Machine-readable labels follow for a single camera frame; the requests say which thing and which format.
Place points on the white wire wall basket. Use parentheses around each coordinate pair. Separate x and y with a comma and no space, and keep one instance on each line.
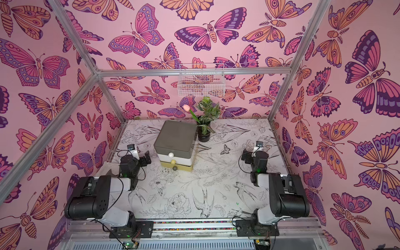
(201,80)

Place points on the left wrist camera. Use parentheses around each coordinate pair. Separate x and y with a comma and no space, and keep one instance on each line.
(132,150)

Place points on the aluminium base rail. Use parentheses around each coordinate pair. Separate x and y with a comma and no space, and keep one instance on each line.
(177,228)

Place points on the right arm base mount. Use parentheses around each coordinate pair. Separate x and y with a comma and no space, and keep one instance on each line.
(249,228)

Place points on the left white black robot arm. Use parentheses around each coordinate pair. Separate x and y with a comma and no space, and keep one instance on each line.
(95,198)

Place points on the aluminium cage frame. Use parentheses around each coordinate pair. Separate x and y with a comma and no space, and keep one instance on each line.
(23,164)

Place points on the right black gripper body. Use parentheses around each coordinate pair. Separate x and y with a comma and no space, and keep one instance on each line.
(247,156)

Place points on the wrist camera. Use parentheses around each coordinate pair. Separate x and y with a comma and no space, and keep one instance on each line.
(259,145)
(132,150)

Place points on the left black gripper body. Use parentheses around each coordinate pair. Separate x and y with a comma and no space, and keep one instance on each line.
(142,162)

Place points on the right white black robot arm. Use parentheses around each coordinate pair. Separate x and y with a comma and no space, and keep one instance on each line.
(287,198)

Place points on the potted green plant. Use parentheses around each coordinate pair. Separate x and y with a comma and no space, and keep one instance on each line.
(211,111)

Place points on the pink tulip flower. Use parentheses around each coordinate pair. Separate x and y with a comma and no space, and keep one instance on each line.
(187,108)

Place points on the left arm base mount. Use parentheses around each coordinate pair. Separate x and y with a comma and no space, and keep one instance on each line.
(139,230)

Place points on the green three-drawer cabinet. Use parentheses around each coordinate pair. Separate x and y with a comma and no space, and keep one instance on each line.
(175,145)

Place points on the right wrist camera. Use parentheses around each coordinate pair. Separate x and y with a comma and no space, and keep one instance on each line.
(259,145)

